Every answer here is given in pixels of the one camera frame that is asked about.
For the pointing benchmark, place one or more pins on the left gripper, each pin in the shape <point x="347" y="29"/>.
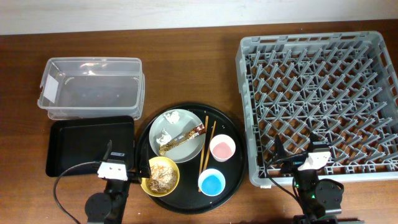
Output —
<point x="143" y="165"/>

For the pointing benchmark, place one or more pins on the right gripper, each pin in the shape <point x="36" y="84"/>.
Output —
<point x="279" y="152"/>

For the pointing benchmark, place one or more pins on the yellow bowl with food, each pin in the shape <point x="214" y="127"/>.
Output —
<point x="164" y="177"/>

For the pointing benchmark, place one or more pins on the white tissue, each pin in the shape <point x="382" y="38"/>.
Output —
<point x="172" y="117"/>
<point x="163" y="138"/>

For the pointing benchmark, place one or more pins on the grey plate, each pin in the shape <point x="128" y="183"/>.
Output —
<point x="185" y="151"/>

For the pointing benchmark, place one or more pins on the brown gold snack wrapper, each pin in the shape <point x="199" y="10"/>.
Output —
<point x="191" y="134"/>

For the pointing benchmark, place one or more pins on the blue cup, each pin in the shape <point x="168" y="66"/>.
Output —
<point x="211" y="182"/>

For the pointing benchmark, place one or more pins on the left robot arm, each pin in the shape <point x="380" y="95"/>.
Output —
<point x="108" y="206"/>

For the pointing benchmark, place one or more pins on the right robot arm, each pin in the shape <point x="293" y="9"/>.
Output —
<point x="319" y="199"/>

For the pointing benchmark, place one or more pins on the grey dishwasher rack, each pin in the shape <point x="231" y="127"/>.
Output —
<point x="340" y="86"/>

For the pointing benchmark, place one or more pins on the black rectangular tray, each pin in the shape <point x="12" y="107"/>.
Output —
<point x="77" y="141"/>

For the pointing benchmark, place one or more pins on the round black tray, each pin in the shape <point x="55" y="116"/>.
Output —
<point x="186" y="198"/>

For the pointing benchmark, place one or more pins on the pink cup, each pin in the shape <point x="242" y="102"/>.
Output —
<point x="222" y="147"/>

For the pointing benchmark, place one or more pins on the right wooden chopstick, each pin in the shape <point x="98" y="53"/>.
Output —
<point x="208" y="151"/>

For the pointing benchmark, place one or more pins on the wooden chopstick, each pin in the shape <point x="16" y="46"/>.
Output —
<point x="203" y="148"/>
<point x="208" y="151"/>

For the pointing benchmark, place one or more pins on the left wooden chopstick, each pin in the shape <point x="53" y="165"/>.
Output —
<point x="203" y="148"/>

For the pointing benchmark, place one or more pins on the clear plastic bin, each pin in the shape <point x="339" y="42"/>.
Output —
<point x="90" y="87"/>

